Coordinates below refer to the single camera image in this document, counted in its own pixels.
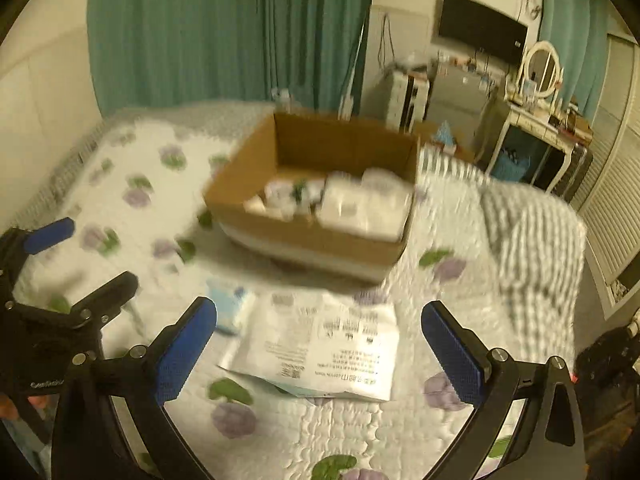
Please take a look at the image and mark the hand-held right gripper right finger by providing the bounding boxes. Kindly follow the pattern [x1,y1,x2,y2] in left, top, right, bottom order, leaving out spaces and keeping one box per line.
[421,301,587,480]

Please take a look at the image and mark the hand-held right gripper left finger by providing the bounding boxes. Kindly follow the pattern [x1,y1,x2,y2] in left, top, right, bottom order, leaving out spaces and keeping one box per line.
[50,296,218,480]

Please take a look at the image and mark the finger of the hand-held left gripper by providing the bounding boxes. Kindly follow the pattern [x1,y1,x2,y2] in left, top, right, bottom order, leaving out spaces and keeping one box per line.
[69,271,140,334]
[0,217,76,291]

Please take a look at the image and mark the light blue small pack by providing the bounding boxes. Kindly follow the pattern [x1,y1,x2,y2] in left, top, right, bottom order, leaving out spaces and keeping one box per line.
[206,280,256,335]

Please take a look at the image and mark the white printed plastic package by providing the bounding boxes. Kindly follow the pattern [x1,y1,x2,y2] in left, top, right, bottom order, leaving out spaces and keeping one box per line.
[217,290,401,402]

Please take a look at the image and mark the white tissue pack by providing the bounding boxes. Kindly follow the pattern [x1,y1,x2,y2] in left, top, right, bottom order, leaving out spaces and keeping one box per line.
[317,169,413,241]

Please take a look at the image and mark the floral print tissue pack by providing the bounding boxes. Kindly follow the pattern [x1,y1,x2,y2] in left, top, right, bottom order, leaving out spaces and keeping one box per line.
[245,177,328,223]

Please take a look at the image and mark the brown cardboard box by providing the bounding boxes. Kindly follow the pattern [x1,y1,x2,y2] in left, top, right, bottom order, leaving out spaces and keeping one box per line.
[202,112,421,283]

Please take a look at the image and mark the person's left hand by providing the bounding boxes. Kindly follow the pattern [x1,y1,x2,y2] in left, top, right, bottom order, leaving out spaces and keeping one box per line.
[0,394,51,419]

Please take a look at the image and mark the floral quilted bed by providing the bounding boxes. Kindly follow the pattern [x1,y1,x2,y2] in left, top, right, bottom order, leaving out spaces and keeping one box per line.
[10,102,586,480]

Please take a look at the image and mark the grey checked pillow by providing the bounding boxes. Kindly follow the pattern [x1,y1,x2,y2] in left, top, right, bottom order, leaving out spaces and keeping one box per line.
[417,147,587,361]

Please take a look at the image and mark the dark cloth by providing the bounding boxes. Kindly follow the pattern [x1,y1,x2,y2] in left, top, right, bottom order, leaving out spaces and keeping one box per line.
[572,320,640,480]

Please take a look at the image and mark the blue basket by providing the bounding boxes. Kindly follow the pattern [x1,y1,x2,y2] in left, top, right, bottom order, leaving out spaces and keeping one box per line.
[492,152,531,181]

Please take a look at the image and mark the blue tissue box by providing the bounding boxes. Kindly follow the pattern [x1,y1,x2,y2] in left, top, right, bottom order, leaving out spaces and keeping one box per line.
[432,121,458,153]

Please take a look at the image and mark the dark suitcase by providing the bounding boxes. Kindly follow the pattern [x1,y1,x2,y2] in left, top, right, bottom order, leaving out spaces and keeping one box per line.
[555,145,593,198]

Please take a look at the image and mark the white dressing table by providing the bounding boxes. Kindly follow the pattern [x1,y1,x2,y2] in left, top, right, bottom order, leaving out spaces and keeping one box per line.
[487,87,593,196]

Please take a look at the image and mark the wide green curtain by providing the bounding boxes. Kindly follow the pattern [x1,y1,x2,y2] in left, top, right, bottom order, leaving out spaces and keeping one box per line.
[87,0,376,118]

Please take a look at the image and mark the white louvre doors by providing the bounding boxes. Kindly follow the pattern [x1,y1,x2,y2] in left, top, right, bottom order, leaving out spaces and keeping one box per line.
[570,35,640,321]

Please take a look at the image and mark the grey fridge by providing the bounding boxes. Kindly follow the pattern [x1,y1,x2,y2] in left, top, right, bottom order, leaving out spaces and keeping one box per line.
[425,57,501,126]

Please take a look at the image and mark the white cabinet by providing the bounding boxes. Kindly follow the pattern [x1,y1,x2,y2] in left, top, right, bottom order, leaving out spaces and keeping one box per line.
[382,67,431,131]

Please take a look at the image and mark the white oval vanity mirror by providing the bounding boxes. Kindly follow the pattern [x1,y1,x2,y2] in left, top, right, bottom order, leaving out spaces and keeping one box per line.
[517,41,565,98]

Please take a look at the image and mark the narrow green curtain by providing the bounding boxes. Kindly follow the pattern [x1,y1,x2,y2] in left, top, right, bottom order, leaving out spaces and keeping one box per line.
[540,0,611,116]

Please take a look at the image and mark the black wall television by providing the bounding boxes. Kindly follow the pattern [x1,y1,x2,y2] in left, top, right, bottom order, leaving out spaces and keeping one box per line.
[437,0,529,67]

